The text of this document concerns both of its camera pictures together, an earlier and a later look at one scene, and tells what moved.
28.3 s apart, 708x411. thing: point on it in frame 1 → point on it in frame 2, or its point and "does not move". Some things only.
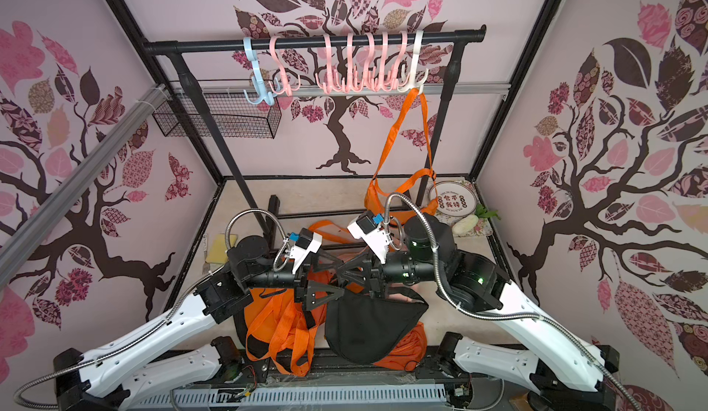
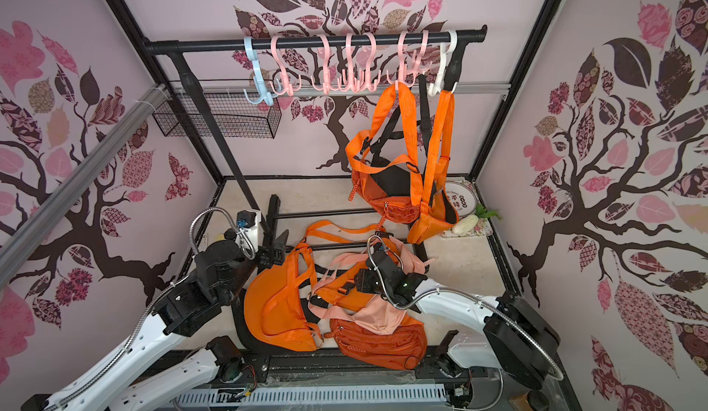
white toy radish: [464, 225] does not move
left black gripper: [300, 285] → [267, 260]
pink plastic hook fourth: [371, 74] does not move
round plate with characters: [455, 198] does not move
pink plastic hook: [382, 85] → [402, 64]
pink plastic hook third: [351, 80] does not move
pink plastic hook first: [288, 88] does not move
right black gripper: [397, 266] → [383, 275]
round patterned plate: [482, 227] does not move
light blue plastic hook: [266, 95] does not move
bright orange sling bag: [411, 196] → [439, 207]
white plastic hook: [414, 84] → [445, 49]
